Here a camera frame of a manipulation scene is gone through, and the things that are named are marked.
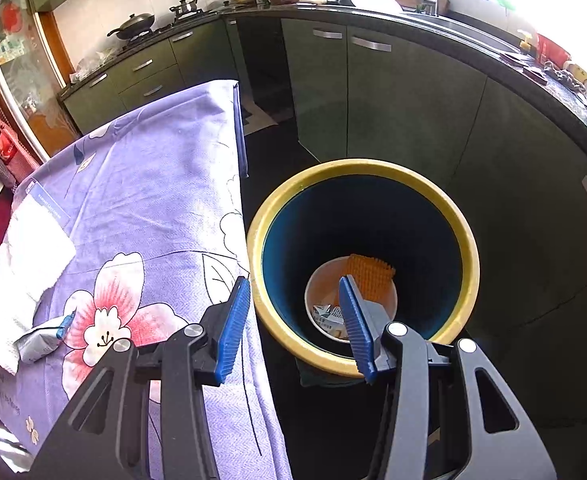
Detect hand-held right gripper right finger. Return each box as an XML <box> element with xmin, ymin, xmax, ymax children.
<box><xmin>338</xmin><ymin>276</ymin><xmax>558</xmax><ymax>480</ymax></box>

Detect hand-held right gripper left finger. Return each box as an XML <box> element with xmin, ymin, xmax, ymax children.
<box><xmin>26</xmin><ymin>276</ymin><xmax>251</xmax><ymax>480</ymax></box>

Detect yellow-rimmed blue trash bin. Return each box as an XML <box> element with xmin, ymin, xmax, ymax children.
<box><xmin>248</xmin><ymin>158</ymin><xmax>480</xmax><ymax>378</ymax></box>

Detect crumpled wrapper in bin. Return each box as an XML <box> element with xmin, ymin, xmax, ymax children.
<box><xmin>313</xmin><ymin>304</ymin><xmax>347</xmax><ymax>338</ymax></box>

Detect white crumpled paper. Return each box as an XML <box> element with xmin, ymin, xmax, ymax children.
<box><xmin>0</xmin><ymin>177</ymin><xmax>77</xmax><ymax>376</ymax></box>

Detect orange mesh pad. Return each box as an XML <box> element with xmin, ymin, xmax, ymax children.
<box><xmin>342</xmin><ymin>254</ymin><xmax>397</xmax><ymax>303</ymax></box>

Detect white paper bowl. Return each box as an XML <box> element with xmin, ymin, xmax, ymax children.
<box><xmin>306</xmin><ymin>256</ymin><xmax>398</xmax><ymax>343</ymax></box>

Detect grey snack packet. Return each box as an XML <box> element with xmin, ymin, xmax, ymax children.
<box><xmin>18</xmin><ymin>312</ymin><xmax>77</xmax><ymax>363</ymax></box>

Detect purple floral tablecloth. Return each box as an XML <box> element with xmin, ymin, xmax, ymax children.
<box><xmin>0</xmin><ymin>79</ymin><xmax>294</xmax><ymax>480</ymax></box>

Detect green kitchen cabinets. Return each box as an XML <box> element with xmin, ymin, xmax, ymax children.
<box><xmin>61</xmin><ymin>15</ymin><xmax>587</xmax><ymax>411</ymax></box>

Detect black wok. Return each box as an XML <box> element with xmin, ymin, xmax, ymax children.
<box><xmin>107</xmin><ymin>12</ymin><xmax>157</xmax><ymax>41</ymax></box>

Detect gas stove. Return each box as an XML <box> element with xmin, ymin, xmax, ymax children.
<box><xmin>116</xmin><ymin>10</ymin><xmax>219</xmax><ymax>43</ymax></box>

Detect steel pot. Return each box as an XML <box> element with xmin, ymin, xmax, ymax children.
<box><xmin>170</xmin><ymin>0</ymin><xmax>205</xmax><ymax>19</ymax></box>

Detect white round basin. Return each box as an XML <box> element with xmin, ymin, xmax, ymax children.
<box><xmin>348</xmin><ymin>0</ymin><xmax>404</xmax><ymax>14</ymax></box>

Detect wooden sliding door frame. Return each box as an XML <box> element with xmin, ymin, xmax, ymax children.
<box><xmin>0</xmin><ymin>0</ymin><xmax>80</xmax><ymax>157</ymax></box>

